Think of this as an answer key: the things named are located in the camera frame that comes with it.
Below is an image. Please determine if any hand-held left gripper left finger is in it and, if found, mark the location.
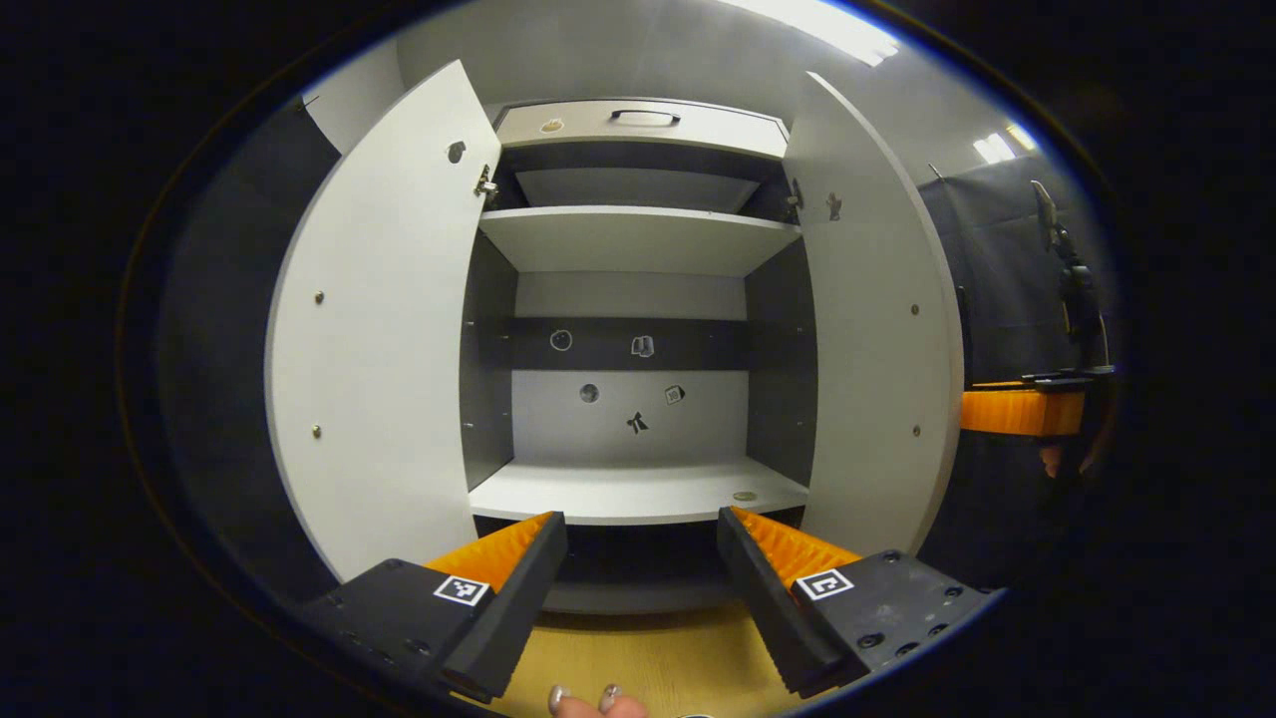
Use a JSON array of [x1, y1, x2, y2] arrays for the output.
[[299, 511, 569, 704]]

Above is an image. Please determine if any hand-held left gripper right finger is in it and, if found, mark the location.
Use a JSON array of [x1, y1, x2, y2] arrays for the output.
[[716, 506, 1003, 699]]

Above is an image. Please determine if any white cabinet door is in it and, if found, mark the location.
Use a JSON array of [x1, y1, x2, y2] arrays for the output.
[[264, 58, 502, 584], [783, 70, 966, 559]]

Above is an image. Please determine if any white cabinet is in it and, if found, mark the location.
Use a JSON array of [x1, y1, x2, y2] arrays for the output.
[[459, 97, 813, 614]]

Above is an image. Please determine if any white cabinet shelf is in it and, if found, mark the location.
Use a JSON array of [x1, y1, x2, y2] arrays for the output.
[[478, 205, 801, 277]]

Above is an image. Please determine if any black backdrop cloth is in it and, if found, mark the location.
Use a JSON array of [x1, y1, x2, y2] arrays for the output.
[[155, 95, 345, 604], [917, 155, 1113, 589]]

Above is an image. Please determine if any small ceiling light panel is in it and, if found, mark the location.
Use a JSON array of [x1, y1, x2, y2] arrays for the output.
[[972, 122, 1040, 166]]

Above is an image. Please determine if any long ceiling light panel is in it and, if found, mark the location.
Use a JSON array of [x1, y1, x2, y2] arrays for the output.
[[718, 0, 903, 69]]

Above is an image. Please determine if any white drawer black handle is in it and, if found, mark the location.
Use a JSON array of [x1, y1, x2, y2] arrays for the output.
[[495, 98, 791, 161]]

